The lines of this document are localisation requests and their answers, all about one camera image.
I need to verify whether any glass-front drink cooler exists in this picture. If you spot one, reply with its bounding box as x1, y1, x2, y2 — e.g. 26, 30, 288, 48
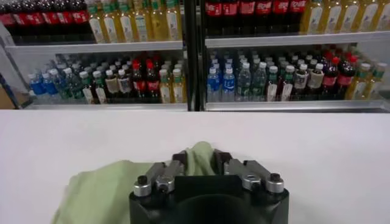
0, 0, 196, 111
194, 0, 390, 113

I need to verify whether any clear green-label water bottle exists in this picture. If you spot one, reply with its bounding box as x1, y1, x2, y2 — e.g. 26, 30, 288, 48
62, 67, 85, 100
49, 68, 68, 100
236, 62, 252, 102
251, 61, 269, 102

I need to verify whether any small white-cap tea bottle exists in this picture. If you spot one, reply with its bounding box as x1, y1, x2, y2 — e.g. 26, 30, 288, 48
92, 70, 108, 105
79, 71, 95, 105
277, 65, 296, 102
265, 65, 280, 102

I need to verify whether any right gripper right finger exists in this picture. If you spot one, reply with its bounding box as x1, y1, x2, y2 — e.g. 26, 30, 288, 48
213, 149, 285, 194

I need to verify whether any small yellow tea bottle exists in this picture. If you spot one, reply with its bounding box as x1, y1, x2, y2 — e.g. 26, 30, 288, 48
364, 62, 388, 100
172, 68, 187, 104
158, 69, 174, 104
346, 62, 372, 101

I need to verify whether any small red-cap cola bottle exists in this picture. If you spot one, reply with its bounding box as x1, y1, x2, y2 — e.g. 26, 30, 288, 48
145, 61, 161, 100
321, 56, 341, 100
131, 62, 147, 100
336, 55, 357, 100

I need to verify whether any light green T-shirt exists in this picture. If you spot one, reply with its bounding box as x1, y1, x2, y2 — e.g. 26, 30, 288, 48
50, 141, 219, 224

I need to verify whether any blue-label water bottle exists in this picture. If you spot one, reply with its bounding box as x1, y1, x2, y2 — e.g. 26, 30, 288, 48
206, 66, 221, 103
41, 72, 60, 100
27, 72, 46, 103
221, 67, 236, 103

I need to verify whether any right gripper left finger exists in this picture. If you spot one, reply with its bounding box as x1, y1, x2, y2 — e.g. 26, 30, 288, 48
132, 150, 188, 198

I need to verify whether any open cardboard box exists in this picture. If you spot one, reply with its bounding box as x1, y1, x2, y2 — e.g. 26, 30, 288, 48
0, 85, 22, 110

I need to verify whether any small tan-label dark bottle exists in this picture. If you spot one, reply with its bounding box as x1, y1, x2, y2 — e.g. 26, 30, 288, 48
104, 69, 120, 100
307, 62, 325, 99
116, 69, 132, 99
292, 63, 310, 100

